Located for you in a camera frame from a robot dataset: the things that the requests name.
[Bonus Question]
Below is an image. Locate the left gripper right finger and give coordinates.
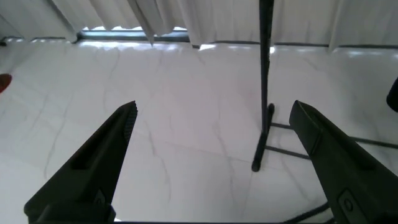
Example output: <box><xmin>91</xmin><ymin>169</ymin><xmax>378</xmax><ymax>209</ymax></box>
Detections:
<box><xmin>289</xmin><ymin>100</ymin><xmax>398</xmax><ymax>224</ymax></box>

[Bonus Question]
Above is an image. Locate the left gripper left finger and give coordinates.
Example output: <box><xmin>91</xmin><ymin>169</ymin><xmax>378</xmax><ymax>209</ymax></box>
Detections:
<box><xmin>24</xmin><ymin>100</ymin><xmax>138</xmax><ymax>224</ymax></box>

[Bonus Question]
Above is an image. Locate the black clothes rack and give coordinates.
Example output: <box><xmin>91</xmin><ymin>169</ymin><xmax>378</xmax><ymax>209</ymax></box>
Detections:
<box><xmin>251</xmin><ymin>0</ymin><xmax>398</xmax><ymax>172</ymax></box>

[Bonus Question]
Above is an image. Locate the black garment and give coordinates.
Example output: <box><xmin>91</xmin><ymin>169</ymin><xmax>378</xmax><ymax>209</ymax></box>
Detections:
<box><xmin>386</xmin><ymin>77</ymin><xmax>398</xmax><ymax>113</ymax></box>

